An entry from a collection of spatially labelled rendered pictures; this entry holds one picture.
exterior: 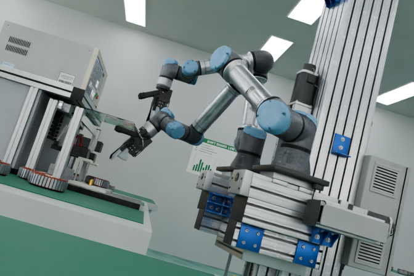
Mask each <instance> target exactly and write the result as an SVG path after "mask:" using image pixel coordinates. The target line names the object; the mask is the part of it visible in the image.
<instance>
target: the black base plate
mask: <svg viewBox="0 0 414 276"><path fill-rule="evenodd" d="M18 171H19V169H15V168H14V171H13V174H15V175H17V173H18ZM67 190H71V191H74V192H78V193H82V194H84V195H88V196H91V197H95V198H98V199H101V200H105V201H109V202H112V203H116V204H119V205H123V206H127V207H129V208H133V209H137V210H139V208H140V204H141V202H142V201H140V200H136V199H134V198H130V197H126V196H123V195H120V194H117V193H102V192H98V191H96V190H92V189H88V188H85V187H81V186H78V185H75V184H71V183H68V187H67Z"/></svg>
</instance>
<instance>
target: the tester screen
mask: <svg viewBox="0 0 414 276"><path fill-rule="evenodd" d="M101 75H102V68H101V66H100V63H99V60H98V57H97V58H96V61H95V64H94V67H93V69H92V73H91V76H90V78H89V82H88V84H87V86H88V88H89V89H90V91H92V88H93V86H94V88H95V90H97V88H96V86H95V84H94V83H95V79H96V77H97V80H98V82H99V81H100V77H101ZM90 81H91V82H92V86H91V88H90V87H89V83H90ZM86 92H87V94H88V96H89V98H90V95H89V93H88V91H87V90H86ZM90 99H91V98H90ZM91 101H92V100H91Z"/></svg>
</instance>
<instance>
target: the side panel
mask: <svg viewBox="0 0 414 276"><path fill-rule="evenodd" d="M38 92H39V88H36V87H33V86H27V85H24V84H21V83H17V82H15V81H11V80H8V79H4V78H1V77H0V160H1V161H3V162H6V163H9V164H10V165H11V166H12V163H13V160H14V157H15V154H16V152H17V149H18V146H19V144H20V141H21V139H22V136H23V133H24V130H25V128H26V124H27V122H28V119H29V117H30V114H31V111H32V109H33V105H34V104H35V100H36V98H37V95H38Z"/></svg>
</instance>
